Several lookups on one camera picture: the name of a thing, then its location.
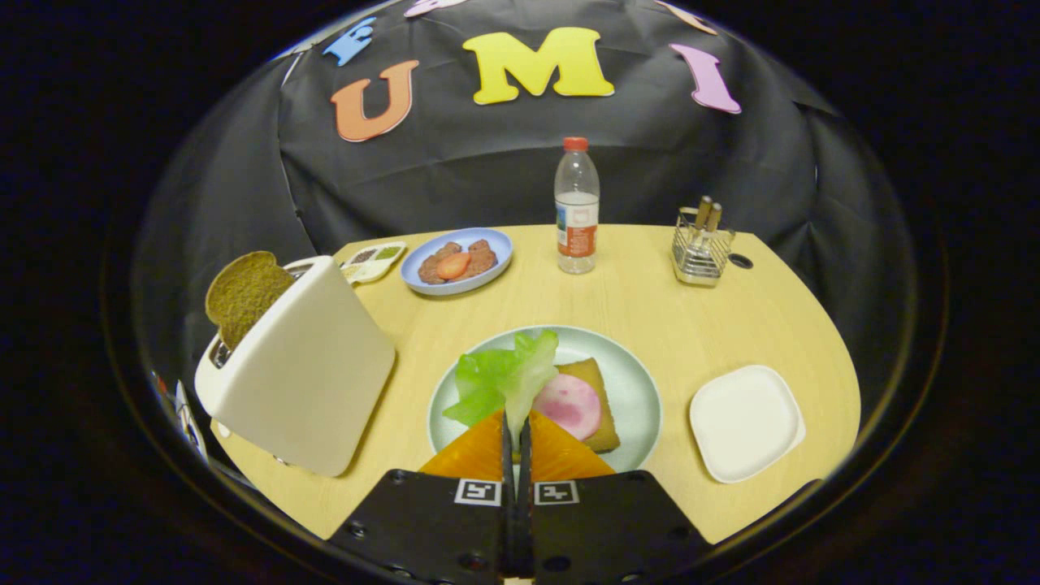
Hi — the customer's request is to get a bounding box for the white toaster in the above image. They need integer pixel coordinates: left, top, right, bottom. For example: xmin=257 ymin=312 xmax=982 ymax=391
xmin=193 ymin=255 xmax=397 ymax=478

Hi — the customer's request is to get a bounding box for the clear water bottle red cap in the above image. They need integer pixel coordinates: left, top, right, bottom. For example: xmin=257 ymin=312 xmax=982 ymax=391
xmin=554 ymin=136 xmax=600 ymax=275

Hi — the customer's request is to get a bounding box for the white square plate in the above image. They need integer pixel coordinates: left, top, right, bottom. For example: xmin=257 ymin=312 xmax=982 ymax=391
xmin=689 ymin=365 xmax=807 ymax=485

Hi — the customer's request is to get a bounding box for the pink ham slice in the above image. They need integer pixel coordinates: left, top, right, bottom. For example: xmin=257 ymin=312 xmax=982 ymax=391
xmin=532 ymin=374 xmax=602 ymax=442

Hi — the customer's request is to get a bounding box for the green lettuce leaf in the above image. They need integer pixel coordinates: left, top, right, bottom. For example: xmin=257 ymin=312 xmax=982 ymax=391
xmin=443 ymin=329 xmax=560 ymax=444

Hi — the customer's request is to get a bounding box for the brown bread slice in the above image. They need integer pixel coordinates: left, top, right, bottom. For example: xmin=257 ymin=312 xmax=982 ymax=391
xmin=205 ymin=250 xmax=297 ymax=352

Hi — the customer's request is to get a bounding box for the square toast slice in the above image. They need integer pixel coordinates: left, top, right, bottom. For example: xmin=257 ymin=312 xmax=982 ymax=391
xmin=552 ymin=357 xmax=621 ymax=454

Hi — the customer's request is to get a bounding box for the brown meat patty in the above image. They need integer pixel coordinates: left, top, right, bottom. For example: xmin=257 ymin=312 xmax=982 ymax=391
xmin=463 ymin=239 xmax=498 ymax=275
xmin=418 ymin=241 xmax=462 ymax=284

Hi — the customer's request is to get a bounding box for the blue plate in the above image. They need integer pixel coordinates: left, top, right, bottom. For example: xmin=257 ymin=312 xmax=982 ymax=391
xmin=400 ymin=227 xmax=514 ymax=297

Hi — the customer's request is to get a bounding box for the white divided seasoning tray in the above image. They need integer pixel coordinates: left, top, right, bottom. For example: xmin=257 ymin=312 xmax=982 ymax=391
xmin=340 ymin=241 xmax=407 ymax=285

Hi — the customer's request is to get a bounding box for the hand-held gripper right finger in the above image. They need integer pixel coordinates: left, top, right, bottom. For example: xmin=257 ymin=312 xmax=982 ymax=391
xmin=518 ymin=410 xmax=717 ymax=585

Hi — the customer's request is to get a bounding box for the pale green round plate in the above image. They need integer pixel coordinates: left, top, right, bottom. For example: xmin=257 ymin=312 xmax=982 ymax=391
xmin=427 ymin=325 xmax=663 ymax=476

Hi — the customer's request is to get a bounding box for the metal wire utensil holder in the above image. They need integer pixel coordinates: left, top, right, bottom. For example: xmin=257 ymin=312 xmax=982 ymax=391
xmin=672 ymin=207 xmax=736 ymax=288

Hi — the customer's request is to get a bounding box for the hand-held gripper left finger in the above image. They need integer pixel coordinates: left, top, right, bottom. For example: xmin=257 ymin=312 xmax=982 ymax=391
xmin=329 ymin=409 xmax=516 ymax=585

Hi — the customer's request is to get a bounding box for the black backdrop cloth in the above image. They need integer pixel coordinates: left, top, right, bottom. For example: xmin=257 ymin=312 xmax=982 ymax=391
xmin=134 ymin=0 xmax=915 ymax=423

